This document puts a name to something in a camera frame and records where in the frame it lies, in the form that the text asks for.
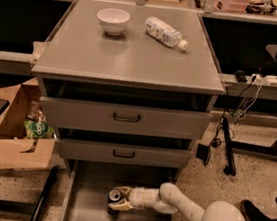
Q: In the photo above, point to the white power strip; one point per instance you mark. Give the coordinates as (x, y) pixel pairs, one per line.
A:
(267, 80)

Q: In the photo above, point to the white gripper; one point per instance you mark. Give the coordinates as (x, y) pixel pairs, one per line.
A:
(140, 196)

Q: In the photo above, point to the grey middle drawer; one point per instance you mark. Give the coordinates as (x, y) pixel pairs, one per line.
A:
(122, 154)

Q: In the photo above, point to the blue pepsi can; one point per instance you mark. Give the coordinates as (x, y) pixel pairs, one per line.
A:
(113, 196)

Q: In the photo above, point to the grey top drawer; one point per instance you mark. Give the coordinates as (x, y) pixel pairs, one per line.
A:
(125, 119)

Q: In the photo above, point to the black power adapter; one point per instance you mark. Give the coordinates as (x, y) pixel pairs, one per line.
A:
(203, 153)

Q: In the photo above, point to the black desk leg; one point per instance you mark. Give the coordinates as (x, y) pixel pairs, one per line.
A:
(230, 167)

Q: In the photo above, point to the grey drawer cabinet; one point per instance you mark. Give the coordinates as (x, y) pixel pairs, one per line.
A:
(82, 62)

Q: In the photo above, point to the clear plastic water bottle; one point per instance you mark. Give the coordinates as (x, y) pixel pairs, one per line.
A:
(166, 34)

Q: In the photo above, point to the grey open bottom drawer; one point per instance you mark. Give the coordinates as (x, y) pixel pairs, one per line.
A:
(91, 182)

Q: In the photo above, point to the white ceramic bowl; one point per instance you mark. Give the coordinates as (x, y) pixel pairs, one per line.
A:
(113, 21)

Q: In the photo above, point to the brown cardboard box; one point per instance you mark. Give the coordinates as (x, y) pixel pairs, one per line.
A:
(17, 150)

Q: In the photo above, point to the green snack bag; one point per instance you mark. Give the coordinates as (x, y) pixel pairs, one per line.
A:
(36, 129)

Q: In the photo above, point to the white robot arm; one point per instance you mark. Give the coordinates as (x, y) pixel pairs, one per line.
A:
(168, 199)

